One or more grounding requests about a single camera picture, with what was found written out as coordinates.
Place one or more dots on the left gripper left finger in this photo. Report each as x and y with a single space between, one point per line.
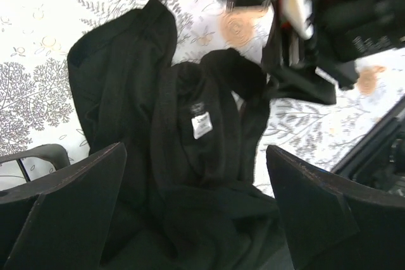
61 220

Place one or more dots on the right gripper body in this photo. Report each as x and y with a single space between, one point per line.
297 70

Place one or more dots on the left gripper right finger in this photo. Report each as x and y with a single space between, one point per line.
331 222

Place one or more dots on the black tank top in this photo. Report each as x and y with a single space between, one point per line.
187 199

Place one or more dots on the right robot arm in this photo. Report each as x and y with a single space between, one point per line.
351 29

